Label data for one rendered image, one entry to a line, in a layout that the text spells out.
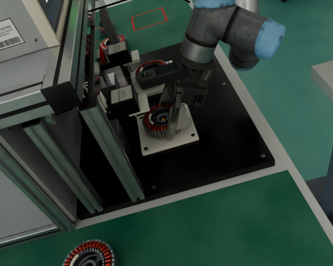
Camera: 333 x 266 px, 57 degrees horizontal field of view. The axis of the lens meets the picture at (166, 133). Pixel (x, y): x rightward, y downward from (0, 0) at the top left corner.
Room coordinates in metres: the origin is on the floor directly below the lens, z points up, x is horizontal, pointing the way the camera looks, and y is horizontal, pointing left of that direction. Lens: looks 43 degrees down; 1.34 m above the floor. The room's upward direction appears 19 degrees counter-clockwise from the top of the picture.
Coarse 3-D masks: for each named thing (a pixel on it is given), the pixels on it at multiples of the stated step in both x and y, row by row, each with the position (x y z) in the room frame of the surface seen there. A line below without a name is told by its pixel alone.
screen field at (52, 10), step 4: (52, 0) 0.64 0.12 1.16; (56, 0) 0.66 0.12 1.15; (52, 4) 0.62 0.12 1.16; (56, 4) 0.65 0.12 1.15; (52, 8) 0.61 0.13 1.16; (48, 12) 0.57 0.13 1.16; (52, 12) 0.60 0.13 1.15; (48, 16) 0.56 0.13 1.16; (52, 16) 0.59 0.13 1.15; (52, 20) 0.57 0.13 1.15
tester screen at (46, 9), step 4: (40, 0) 0.57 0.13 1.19; (44, 0) 0.59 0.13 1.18; (60, 0) 0.70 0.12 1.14; (40, 4) 0.56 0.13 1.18; (44, 4) 0.58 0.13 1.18; (48, 4) 0.60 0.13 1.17; (60, 4) 0.68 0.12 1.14; (44, 8) 0.57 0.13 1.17; (48, 8) 0.59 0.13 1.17; (56, 8) 0.63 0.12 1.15; (44, 12) 0.56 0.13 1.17; (56, 12) 0.62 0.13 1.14; (56, 16) 0.61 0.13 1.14; (56, 20) 0.60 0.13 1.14; (52, 24) 0.56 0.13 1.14
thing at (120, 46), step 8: (112, 48) 0.87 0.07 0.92; (120, 48) 0.85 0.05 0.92; (128, 48) 0.87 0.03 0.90; (112, 56) 0.83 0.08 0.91; (120, 56) 0.83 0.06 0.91; (128, 56) 0.83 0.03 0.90; (136, 56) 0.85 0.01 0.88; (88, 64) 0.86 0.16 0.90; (104, 64) 0.83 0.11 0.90; (112, 64) 0.83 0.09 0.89; (120, 64) 0.83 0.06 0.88; (128, 64) 0.83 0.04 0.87; (104, 72) 0.86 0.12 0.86; (104, 80) 0.84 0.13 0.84
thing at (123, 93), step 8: (120, 88) 0.65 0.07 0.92; (128, 88) 0.63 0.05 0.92; (112, 96) 0.62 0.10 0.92; (120, 96) 0.61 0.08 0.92; (128, 96) 0.60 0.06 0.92; (136, 96) 0.63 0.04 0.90; (144, 96) 0.64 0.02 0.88; (112, 104) 0.59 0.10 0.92; (120, 104) 0.59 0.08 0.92; (128, 104) 0.59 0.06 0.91; (136, 104) 0.59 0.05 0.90; (144, 104) 0.60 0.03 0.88; (112, 112) 0.59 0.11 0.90; (120, 112) 0.59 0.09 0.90; (128, 112) 0.59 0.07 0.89; (136, 112) 0.59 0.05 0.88
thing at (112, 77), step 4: (108, 76) 0.89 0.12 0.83; (112, 76) 0.88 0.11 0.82; (100, 80) 0.88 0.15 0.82; (108, 80) 0.86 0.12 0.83; (112, 80) 0.86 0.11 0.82; (116, 80) 0.88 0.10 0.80; (100, 84) 0.85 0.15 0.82; (104, 84) 0.85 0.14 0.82; (108, 84) 0.84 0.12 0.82; (112, 84) 0.83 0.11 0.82; (116, 84) 0.85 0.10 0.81; (100, 88) 0.83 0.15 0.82; (104, 88) 0.83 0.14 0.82; (108, 88) 0.83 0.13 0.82; (112, 88) 0.83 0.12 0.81; (116, 88) 0.83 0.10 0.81; (104, 92) 0.83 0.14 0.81; (108, 92) 0.83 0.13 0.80; (104, 96) 0.83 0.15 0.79; (108, 96) 0.83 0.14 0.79
